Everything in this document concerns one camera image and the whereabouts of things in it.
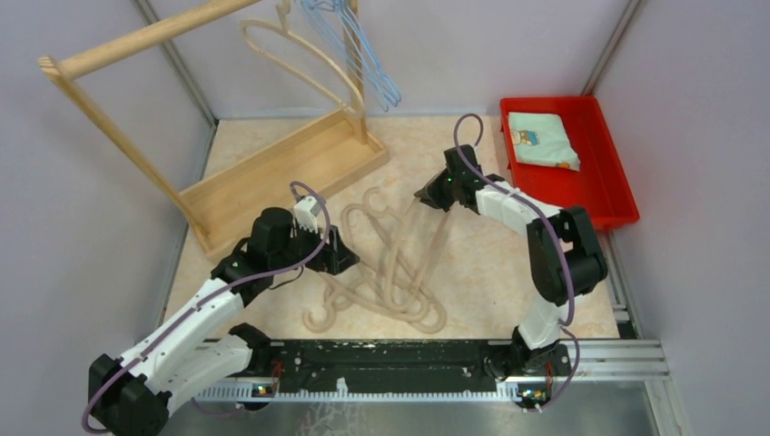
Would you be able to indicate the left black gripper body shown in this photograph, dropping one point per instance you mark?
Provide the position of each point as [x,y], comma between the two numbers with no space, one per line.
[300,246]

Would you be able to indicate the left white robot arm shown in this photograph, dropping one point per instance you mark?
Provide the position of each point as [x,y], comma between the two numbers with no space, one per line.
[137,392]

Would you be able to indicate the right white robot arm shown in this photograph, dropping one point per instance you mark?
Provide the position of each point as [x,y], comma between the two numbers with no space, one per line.
[565,257]

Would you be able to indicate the folded light green cloth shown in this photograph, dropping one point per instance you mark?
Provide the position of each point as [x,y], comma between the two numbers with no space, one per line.
[542,140]

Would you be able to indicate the wooden clothes rack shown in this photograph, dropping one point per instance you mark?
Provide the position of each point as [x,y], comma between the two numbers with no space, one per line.
[329,153]

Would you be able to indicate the red plastic bin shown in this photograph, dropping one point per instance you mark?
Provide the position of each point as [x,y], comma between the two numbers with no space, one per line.
[600,186]

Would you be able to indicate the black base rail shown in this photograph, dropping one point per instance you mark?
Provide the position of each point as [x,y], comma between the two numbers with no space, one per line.
[395,366]

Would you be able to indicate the white cable duct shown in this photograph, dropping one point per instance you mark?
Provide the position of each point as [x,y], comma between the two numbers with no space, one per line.
[253,392]

